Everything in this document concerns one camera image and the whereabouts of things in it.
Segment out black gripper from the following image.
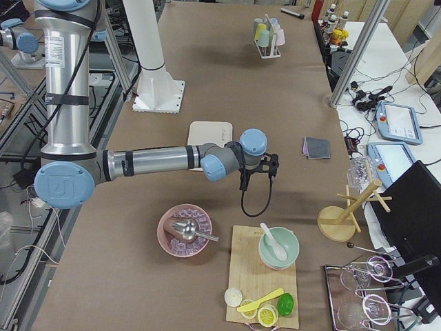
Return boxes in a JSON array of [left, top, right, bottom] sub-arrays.
[[245, 152, 279, 178]]

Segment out cream rabbit tray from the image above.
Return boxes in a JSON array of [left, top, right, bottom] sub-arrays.
[[187, 121, 235, 172]]

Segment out mint green cup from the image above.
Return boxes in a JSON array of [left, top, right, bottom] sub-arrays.
[[257, 30, 270, 48]]

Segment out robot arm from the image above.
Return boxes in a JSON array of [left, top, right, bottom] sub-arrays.
[[1, 18, 39, 54], [34, 1, 279, 209]]

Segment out pink cup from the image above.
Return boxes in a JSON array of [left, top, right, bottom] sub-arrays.
[[275, 28, 285, 46]]

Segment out white cup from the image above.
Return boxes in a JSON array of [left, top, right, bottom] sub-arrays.
[[271, 23, 280, 35]]

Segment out yellow cup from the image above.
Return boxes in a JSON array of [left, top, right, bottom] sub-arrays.
[[254, 23, 267, 41]]

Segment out light blue cup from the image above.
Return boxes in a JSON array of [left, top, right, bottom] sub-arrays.
[[269, 17, 278, 27]]

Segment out grey cup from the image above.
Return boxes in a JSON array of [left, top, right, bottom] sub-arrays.
[[253, 18, 263, 32]]

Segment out metal tray with glasses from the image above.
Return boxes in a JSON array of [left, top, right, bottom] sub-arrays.
[[323, 256, 422, 330]]

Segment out purple cloth under grey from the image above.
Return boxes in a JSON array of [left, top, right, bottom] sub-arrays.
[[302, 137, 308, 157]]

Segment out grey folded cloth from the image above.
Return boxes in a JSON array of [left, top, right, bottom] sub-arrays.
[[306, 137, 331, 159]]

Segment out stacked mint green bowls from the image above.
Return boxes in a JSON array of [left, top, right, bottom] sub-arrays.
[[258, 226, 300, 271]]

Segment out white ceramic spoon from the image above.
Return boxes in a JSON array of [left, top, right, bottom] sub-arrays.
[[260, 222, 287, 261]]

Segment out wooden mug tree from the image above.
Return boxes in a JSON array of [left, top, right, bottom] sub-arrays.
[[317, 161, 392, 242]]

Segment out clear glass mug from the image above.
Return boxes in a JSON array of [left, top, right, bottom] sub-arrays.
[[347, 156, 372, 191]]

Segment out metal ice scoop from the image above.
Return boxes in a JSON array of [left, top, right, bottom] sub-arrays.
[[172, 219, 219, 242]]

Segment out pink ice bowl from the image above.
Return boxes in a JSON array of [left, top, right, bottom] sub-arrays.
[[157, 203, 212, 258]]

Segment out bamboo cutting board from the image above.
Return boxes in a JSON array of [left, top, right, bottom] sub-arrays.
[[228, 225, 299, 329]]

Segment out blue teach pendant near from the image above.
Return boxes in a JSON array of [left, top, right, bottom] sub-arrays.
[[367, 142, 416, 188]]

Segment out blue teach pendant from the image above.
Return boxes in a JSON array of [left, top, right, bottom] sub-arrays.
[[367, 142, 416, 188], [376, 101, 423, 145]]

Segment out yellow plastic knife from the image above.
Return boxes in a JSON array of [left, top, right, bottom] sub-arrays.
[[236, 288, 285, 312]]

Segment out blue teach pendant far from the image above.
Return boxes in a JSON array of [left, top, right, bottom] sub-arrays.
[[376, 101, 423, 145]]

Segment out green lime toy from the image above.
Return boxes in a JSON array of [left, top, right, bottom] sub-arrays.
[[276, 293, 294, 317]]

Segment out metal cylinder black cap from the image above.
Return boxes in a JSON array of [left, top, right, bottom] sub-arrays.
[[280, 8, 305, 19]]

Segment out lemon slice toy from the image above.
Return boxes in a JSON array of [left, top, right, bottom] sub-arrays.
[[257, 305, 278, 328]]

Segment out black monitor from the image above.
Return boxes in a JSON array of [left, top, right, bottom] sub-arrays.
[[371, 161, 440, 312]]

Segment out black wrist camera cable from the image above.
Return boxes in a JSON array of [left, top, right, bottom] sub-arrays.
[[239, 157, 276, 218]]

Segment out white wire cup rack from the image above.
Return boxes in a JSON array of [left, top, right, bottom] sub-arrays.
[[254, 14, 281, 59]]

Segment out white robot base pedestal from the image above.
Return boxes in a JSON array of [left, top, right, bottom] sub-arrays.
[[123, 0, 185, 114]]

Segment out aluminium frame post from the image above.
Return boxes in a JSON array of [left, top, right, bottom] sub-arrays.
[[329, 0, 390, 108]]

